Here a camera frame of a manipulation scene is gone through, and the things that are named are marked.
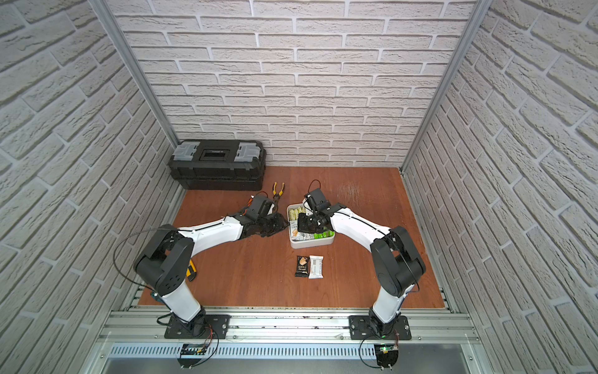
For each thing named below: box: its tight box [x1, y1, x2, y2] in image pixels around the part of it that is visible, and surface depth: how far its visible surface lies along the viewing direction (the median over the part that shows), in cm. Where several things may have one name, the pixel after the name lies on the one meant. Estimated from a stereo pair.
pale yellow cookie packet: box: [288, 208, 299, 221], surface depth 99 cm
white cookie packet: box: [308, 255, 324, 279], surface depth 87 cm
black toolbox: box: [167, 139, 267, 191], surface depth 102 cm
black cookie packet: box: [294, 255, 310, 278], surface depth 87 cm
